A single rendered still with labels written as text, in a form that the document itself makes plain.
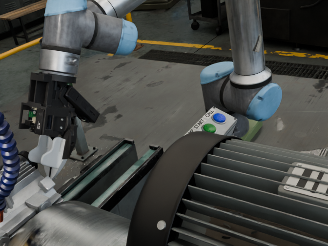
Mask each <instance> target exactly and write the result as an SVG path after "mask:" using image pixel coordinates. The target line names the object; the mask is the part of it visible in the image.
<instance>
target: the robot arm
mask: <svg viewBox="0 0 328 246"><path fill-rule="evenodd" d="M145 1H146V0H90V1H88V2H87V1H86V0H47V3H46V9H45V14H44V16H45V18H44V27H43V36H42V44H41V52H40V61H39V70H41V72H39V73H33V72H31V76H30V85H29V93H28V102H21V109H20V121H19V129H29V131H31V132H34V134H38V135H40V137H39V143H38V146H37V147H36V148H34V149H32V150H31V151H30V152H29V154H28V158H29V160H30V161H32V162H35V163H39V164H42V165H43V166H44V170H45V173H46V176H49V177H50V178H51V179H52V180H53V179H55V177H56V176H57V175H58V174H59V172H60V171H61V169H62V168H63V167H64V165H65V163H66V161H67V159H69V157H70V155H71V153H72V151H73V149H74V146H75V144H76V139H77V127H78V125H76V124H77V120H76V117H78V118H79V119H80V120H81V121H83V122H86V123H89V122H90V123H95V122H96V120H97V118H98V116H99V115H100V113H99V112H98V111H97V110H96V109H95V108H94V107H93V106H92V105H91V104H90V103H89V102H88V101H87V100H86V99H85V98H84V97H83V96H82V95H81V94H80V93H79V92H78V91H77V90H76V89H75V88H74V87H73V86H70V85H67V83H76V78H77V77H74V76H75V75H77V74H78V69H79V61H80V55H81V48H85V49H90V50H96V51H101V52H105V53H111V54H113V55H123V56H126V55H129V54H130V53H131V52H132V51H133V50H134V48H135V46H136V44H137V39H138V31H137V28H136V26H135V24H134V23H132V22H130V21H127V20H124V19H122V18H123V17H124V16H125V15H127V14H128V13H130V12H131V11H132V10H134V9H135V8H136V7H138V6H139V5H141V4H142V3H143V2H145ZM225 5H226V13H227V21H228V28H229V36H230V44H231V51H232V59H233V62H231V61H224V62H218V63H215V64H212V65H210V66H208V67H206V68H204V69H203V70H202V71H201V74H200V79H201V82H200V84H201V86H202V92H203V98H204V103H205V110H206V113H207V112H208V111H209V110H210V109H211V108H212V107H215V108H217V109H219V110H221V111H223V112H225V113H227V114H229V115H231V116H233V117H235V118H236V119H237V123H236V125H235V128H234V130H233V133H232V135H234V136H237V137H239V138H241V137H243V136H244V135H245V134H246V133H247V132H248V131H249V121H248V119H250V120H255V121H258V122H262V121H265V120H267V119H269V118H270V117H271V116H272V115H273V114H274V113H275V112H276V110H277V108H278V107H279V105H280V102H281V99H282V90H281V87H280V86H279V85H278V84H276V83H273V82H272V73H271V70H270V69H269V68H268V67H266V66H265V55H264V43H263V32H262V20H261V9H260V0H225ZM23 110H29V113H28V120H25V123H22V115H23ZM58 135H61V136H62V137H58Z"/></svg>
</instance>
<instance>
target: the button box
mask: <svg viewBox="0 0 328 246"><path fill-rule="evenodd" d="M216 113H221V114H223V115H224V116H225V118H226V120H225V122H223V123H220V122H217V121H215V120H214V119H213V116H214V114H216ZM206 123H210V124H213V125H214V126H215V127H216V132H215V134H220V135H226V136H231V135H232V133H233V130H234V128H235V125H236V123H237V119H236V118H235V117H233V116H231V115H229V114H227V113H225V112H223V111H221V110H219V109H217V108H215V107H212V108H211V109H210V110H209V111H208V112H207V113H206V114H205V115H204V116H203V117H202V118H201V119H200V120H199V121H198V122H197V123H196V124H195V125H194V126H193V127H192V128H191V129H190V130H189V131H188V132H187V133H186V134H188V133H190V132H194V131H204V129H203V126H204V125H205V124H206ZM186 134H185V135H186Z"/></svg>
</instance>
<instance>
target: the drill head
mask: <svg viewBox="0 0 328 246"><path fill-rule="evenodd" d="M130 222H131V220H130V219H127V218H124V217H122V216H119V215H116V214H114V213H111V212H108V211H106V210H103V209H100V208H97V207H95V206H92V205H89V204H86V203H84V202H80V201H64V202H60V203H57V204H54V205H52V206H50V207H48V208H46V209H44V210H43V211H41V212H39V213H38V214H37V215H35V216H34V217H33V218H32V219H30V220H29V221H28V222H27V223H26V224H25V225H24V226H23V227H22V228H21V229H20V230H19V231H18V232H17V233H16V235H15V236H14V237H13V239H12V240H11V241H10V242H9V244H8V245H7V246H126V241H127V236H128V231H129V226H130Z"/></svg>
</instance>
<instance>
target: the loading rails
mask: <svg viewBox="0 0 328 246"><path fill-rule="evenodd" d="M134 143H135V142H134V140H133V139H129V138H122V139H121V140H120V141H119V142H117V143H116V144H115V145H114V146H113V147H112V148H110V149H109V150H108V151H107V152H106V153H104V154H103V155H102V156H101V157H100V158H98V159H97V160H96V161H95V162H94V163H93V164H92V165H91V166H89V167H88V168H87V169H86V170H85V171H83V172H82V173H81V174H80V175H79V176H77V177H76V178H75V179H74V180H73V181H71V182H70V183H69V184H68V185H67V186H65V187H64V188H63V189H62V190H61V191H60V192H58V193H59V194H61V195H62V196H61V198H63V199H64V200H63V201H80V202H84V203H86V204H89V205H92V206H95V207H97V208H100V209H103V210H106V211H108V212H111V213H114V214H116V215H119V216H122V217H124V218H127V219H130V220H131V218H132V214H133V211H134V208H135V205H136V202H137V199H138V197H139V194H140V192H141V190H142V188H143V185H144V183H145V181H146V179H147V177H148V175H149V174H150V172H151V170H152V168H153V167H154V165H155V164H156V162H157V161H158V159H159V158H160V157H161V156H162V154H163V153H164V150H163V147H161V146H159V145H155V144H150V145H149V148H150V149H149V150H148V151H147V152H146V153H145V154H144V155H143V156H142V157H141V158H139V159H138V156H137V151H136V146H135V144H134Z"/></svg>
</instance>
